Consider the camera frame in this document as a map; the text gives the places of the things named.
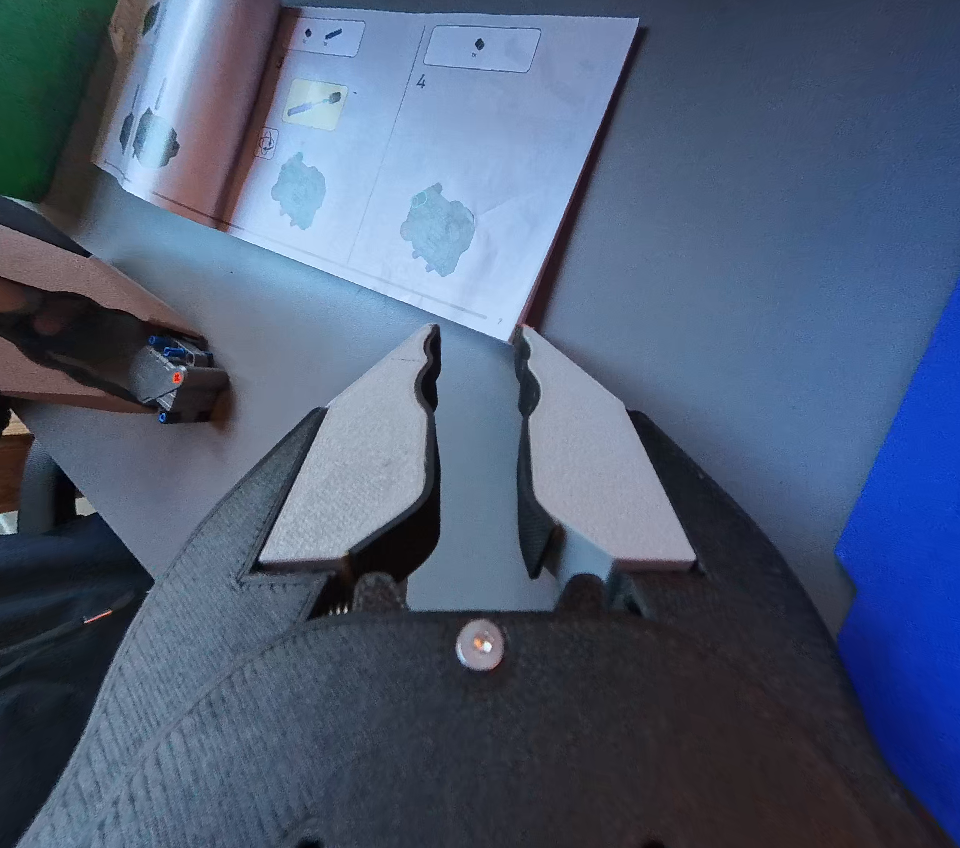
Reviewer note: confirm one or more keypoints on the blue plastic tray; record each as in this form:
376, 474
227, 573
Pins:
907, 525

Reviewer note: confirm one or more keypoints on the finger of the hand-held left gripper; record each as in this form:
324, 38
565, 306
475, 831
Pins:
60, 394
90, 285

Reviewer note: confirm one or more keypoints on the white instruction booklet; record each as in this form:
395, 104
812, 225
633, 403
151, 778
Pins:
450, 150

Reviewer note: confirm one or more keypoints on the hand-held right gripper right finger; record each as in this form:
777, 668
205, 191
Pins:
600, 480

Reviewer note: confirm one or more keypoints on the grey pull-back motor block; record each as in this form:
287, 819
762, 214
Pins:
187, 383

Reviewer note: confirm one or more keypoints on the green board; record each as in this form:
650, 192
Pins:
52, 37

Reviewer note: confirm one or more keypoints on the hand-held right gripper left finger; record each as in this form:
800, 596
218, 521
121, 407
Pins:
360, 473

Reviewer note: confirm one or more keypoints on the dark cloth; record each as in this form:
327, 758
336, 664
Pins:
52, 638

